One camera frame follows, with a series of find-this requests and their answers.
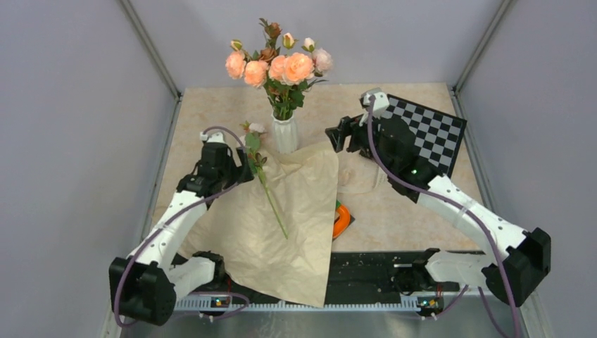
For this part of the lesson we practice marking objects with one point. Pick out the brown rose flower stem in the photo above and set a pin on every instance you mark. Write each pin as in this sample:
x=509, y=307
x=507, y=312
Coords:
x=270, y=46

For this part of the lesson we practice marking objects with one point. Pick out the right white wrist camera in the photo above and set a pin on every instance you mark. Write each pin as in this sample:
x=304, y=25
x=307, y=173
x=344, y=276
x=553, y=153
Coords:
x=375, y=102

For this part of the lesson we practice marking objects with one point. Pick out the white ribbed vase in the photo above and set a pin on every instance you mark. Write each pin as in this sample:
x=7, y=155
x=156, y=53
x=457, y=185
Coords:
x=285, y=134

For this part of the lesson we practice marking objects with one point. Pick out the black grey checkerboard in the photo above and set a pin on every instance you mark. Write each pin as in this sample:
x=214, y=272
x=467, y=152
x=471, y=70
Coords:
x=438, y=135

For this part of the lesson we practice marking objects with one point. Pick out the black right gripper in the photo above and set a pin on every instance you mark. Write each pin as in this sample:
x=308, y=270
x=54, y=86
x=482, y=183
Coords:
x=337, y=134

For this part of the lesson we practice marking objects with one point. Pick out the peach pink flower stem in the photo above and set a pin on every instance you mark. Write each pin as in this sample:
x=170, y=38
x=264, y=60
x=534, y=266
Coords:
x=259, y=70

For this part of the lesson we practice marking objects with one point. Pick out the small pink rose stem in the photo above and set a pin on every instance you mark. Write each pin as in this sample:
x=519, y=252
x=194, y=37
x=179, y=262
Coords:
x=284, y=81

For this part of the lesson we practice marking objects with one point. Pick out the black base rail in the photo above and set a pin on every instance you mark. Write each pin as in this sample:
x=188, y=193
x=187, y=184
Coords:
x=379, y=277

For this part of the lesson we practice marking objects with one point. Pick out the orange paper flower bouquet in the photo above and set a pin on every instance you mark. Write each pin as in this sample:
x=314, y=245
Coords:
x=276, y=236

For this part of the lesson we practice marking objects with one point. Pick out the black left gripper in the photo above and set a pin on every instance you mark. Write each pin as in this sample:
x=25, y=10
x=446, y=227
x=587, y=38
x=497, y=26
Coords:
x=241, y=173

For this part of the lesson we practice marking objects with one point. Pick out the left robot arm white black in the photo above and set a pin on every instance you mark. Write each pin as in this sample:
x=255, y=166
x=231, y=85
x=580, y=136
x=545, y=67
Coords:
x=145, y=285

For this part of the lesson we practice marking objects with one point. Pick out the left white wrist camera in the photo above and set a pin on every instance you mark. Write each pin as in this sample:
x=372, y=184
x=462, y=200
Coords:
x=215, y=137

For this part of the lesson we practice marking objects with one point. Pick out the white pink rose stem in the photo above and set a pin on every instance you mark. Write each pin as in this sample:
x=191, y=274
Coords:
x=252, y=140

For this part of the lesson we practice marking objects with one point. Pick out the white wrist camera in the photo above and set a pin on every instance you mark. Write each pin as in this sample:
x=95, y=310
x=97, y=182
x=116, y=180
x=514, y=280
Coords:
x=375, y=102
x=215, y=137

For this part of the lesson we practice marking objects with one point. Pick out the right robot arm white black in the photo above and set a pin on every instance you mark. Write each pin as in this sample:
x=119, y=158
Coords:
x=514, y=260

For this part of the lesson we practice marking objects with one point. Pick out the pale pink peony stem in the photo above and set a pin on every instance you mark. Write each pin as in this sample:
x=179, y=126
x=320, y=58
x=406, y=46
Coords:
x=319, y=58

